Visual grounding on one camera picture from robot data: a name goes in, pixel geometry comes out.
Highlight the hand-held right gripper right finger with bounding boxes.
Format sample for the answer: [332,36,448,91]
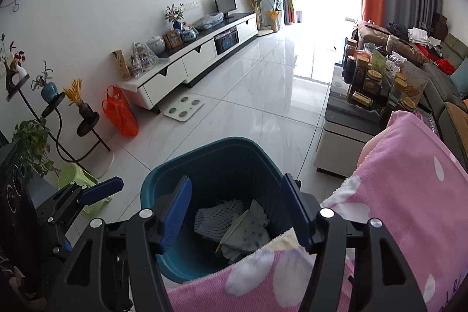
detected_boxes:
[281,173,426,312]

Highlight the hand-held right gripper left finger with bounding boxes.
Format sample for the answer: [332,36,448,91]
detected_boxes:
[49,176,193,312]

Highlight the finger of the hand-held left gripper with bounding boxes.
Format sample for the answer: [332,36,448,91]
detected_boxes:
[47,226,74,256]
[37,177,124,225]

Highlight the white foam fruit net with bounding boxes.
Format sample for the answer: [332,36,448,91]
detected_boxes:
[194,199,245,237]

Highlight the white patterned tissue pack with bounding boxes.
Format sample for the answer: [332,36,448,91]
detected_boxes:
[219,200,271,263]

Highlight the teal plastic bin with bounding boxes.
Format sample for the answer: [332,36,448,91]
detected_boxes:
[141,137,300,284]

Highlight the green plastic stool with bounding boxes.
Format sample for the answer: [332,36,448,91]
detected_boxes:
[58,163,112,219]

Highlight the green trailing plant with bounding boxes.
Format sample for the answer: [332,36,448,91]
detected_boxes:
[13,118,61,177]

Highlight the black metal plant stand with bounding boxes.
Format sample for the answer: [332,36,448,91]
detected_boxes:
[5,74,110,166]

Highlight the orange mesh bag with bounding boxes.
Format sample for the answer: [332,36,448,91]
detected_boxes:
[101,85,140,137]

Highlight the yellow wheat in dark vase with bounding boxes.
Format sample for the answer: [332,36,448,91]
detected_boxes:
[64,79,95,119]

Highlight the glass coffee table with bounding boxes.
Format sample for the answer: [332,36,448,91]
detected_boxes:
[315,38,436,177]

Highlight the white bathroom scale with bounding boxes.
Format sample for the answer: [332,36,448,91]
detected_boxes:
[163,96,203,122]

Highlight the plant in teal vase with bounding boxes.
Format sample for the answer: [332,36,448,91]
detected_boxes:
[32,61,59,102]

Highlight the pink floral blanket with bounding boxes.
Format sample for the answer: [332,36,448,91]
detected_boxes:
[166,110,468,312]

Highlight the brown patterned box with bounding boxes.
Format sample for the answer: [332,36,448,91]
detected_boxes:
[111,49,132,80]

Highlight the red leaf plant white vase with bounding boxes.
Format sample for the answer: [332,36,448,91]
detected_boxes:
[0,34,30,86]

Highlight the ship model in clear wrap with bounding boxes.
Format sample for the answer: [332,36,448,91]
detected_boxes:
[130,42,159,77]

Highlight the white ceramic jar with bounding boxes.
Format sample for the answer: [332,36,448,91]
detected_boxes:
[146,35,165,55]

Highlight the group of food jars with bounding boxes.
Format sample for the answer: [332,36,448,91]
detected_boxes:
[342,38,428,111]

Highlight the white and black cabinet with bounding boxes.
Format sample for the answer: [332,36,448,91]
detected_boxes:
[121,12,257,114]

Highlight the plant in blue vase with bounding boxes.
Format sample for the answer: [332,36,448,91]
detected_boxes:
[164,3,184,30]

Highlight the clear plastic bag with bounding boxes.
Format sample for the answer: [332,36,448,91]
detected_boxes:
[192,13,224,30]

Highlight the red cloth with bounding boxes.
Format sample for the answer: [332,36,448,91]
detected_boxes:
[415,43,456,75]

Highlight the blue-grey cushion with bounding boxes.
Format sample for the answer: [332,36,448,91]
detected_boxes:
[450,60,468,97]

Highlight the black monitor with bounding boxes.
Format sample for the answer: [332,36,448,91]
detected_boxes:
[214,0,238,19]

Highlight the white clothes pile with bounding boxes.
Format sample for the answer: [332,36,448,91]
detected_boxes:
[407,27,443,47]

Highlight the brown boxes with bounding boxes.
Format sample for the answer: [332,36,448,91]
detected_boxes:
[431,12,448,33]

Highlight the wooden picture frame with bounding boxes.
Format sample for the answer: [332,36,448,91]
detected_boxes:
[163,30,183,49]

